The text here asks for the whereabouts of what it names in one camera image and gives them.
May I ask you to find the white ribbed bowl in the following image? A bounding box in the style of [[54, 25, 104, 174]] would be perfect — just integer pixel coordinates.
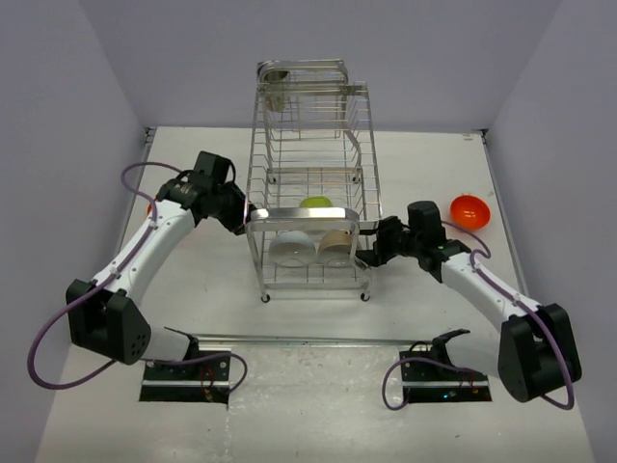
[[268, 231, 316, 268]]

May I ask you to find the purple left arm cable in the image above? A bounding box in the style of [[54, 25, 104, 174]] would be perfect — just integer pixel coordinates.
[[32, 161, 248, 393]]

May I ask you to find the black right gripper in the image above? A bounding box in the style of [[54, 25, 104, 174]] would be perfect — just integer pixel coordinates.
[[349, 217, 423, 267]]

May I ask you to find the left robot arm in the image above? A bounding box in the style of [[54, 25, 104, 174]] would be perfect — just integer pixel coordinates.
[[67, 151, 246, 379]]

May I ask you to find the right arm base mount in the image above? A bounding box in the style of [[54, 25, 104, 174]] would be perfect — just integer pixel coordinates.
[[399, 329, 492, 405]]

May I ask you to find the metal wire dish rack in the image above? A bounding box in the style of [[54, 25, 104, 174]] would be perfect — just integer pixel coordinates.
[[245, 59, 383, 302]]

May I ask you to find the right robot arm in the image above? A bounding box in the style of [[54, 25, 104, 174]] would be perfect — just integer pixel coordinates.
[[355, 201, 582, 410]]

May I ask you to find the perforated metal cutlery holder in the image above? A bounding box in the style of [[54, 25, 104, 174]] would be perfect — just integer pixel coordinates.
[[263, 70, 288, 113]]

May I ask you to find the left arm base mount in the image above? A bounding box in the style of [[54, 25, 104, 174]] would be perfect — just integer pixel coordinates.
[[140, 328, 231, 404]]

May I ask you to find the green ribbed bowl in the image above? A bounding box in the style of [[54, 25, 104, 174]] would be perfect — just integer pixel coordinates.
[[300, 196, 334, 208]]

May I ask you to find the beige ceramic bowl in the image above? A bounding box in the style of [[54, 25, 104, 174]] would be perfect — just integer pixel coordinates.
[[317, 231, 353, 267]]

